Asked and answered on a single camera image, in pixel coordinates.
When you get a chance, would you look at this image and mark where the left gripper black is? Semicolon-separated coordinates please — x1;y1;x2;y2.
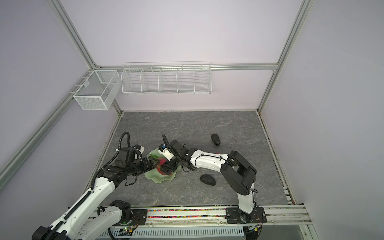
126;155;160;176

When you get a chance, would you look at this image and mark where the pink dragon fruit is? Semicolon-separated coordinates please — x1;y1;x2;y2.
157;158;168;170

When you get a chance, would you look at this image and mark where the green wavy fruit bowl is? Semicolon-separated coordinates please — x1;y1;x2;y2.
145;149;182;184

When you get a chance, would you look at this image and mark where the dark avocado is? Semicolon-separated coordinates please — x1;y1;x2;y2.
211;134;221;146
200;174;216;186

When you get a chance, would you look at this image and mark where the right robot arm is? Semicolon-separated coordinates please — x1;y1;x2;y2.
158;135;257;216

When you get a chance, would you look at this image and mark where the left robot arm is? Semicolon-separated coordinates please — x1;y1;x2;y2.
32;144;156;240

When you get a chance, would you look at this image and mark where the white mesh box basket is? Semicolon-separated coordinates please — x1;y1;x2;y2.
74;70;122;111

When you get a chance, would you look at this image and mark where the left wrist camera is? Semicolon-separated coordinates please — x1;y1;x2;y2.
133;145;145;154

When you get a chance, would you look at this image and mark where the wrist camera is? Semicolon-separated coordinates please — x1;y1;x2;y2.
158;144;174;161
133;145;145;154

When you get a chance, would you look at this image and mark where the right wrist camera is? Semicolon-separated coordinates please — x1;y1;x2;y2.
158;144;174;161

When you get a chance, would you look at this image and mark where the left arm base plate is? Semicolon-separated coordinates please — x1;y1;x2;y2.
127;209;148;226

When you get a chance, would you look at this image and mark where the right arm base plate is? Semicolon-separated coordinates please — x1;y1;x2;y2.
226;206;267;224

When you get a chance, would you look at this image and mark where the white wire basket long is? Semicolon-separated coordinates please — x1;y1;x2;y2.
121;62;212;95

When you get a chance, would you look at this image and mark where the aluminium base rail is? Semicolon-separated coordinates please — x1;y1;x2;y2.
113;205;312;228

